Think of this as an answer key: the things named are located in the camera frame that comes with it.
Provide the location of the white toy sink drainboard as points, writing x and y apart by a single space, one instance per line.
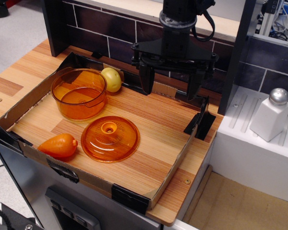
242 156

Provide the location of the grey toy oven front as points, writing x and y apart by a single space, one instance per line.
68 215

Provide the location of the orange transparent pot lid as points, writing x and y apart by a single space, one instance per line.
110 139

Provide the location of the orange plastic carrot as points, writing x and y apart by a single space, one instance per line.
60 146

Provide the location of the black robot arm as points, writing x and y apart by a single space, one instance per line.
181 16

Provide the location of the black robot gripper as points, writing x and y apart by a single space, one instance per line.
174 52

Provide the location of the white salt shaker silver cap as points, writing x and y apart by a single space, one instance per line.
270 118

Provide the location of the orange transparent pot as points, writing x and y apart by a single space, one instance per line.
80 94

